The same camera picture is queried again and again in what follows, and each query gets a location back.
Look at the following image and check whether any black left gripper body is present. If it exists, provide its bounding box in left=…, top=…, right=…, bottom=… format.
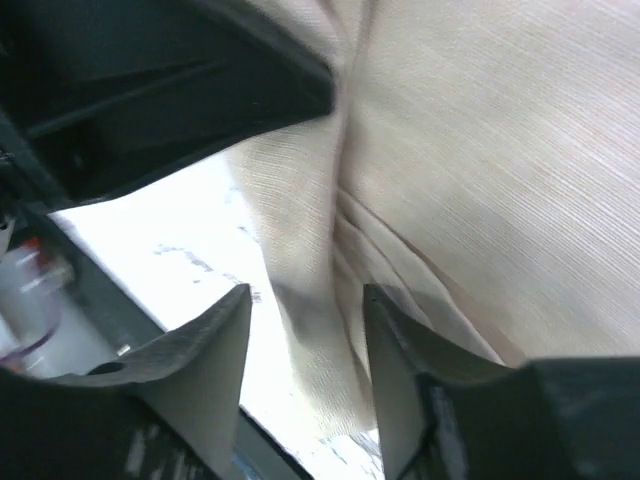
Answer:
left=1, top=1, right=335, bottom=205

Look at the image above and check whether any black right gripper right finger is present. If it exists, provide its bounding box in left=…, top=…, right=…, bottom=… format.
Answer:
left=362, top=285, right=639, bottom=480

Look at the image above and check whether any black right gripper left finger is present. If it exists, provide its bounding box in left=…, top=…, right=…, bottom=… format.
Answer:
left=0, top=282, right=253, bottom=480

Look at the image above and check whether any beige cloth napkin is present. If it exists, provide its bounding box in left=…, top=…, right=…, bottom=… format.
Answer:
left=231, top=1, right=639, bottom=437

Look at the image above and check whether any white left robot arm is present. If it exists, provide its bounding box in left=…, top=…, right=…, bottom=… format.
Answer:
left=1, top=1, right=335, bottom=368

